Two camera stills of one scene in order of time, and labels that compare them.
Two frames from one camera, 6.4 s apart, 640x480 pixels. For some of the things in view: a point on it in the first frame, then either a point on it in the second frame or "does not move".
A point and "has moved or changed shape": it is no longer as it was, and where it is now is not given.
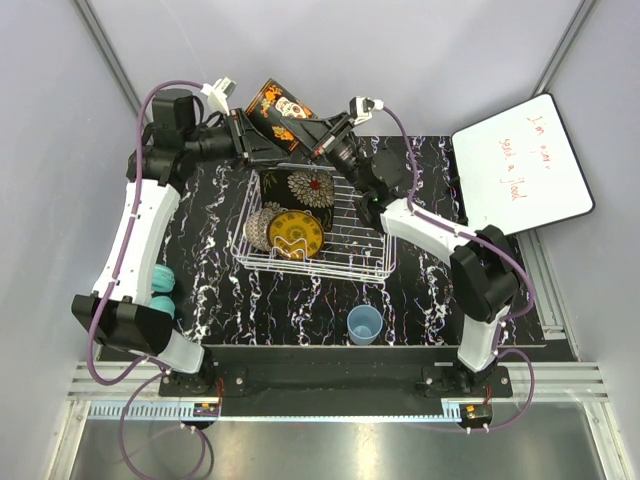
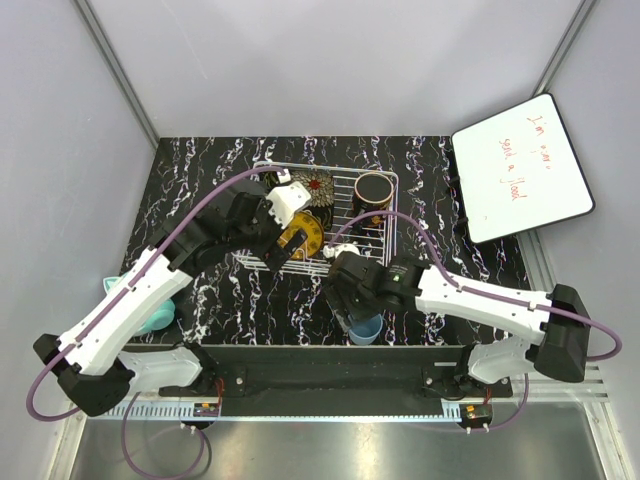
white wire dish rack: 311,220 does not move
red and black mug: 272,104 has moved or changed shape
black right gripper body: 338,150 to 358,305
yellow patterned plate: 295,234 does not move
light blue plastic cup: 365,324 does not move
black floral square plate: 293,190 does not move
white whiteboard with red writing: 518,170 does not move
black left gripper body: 223,142 to 263,234
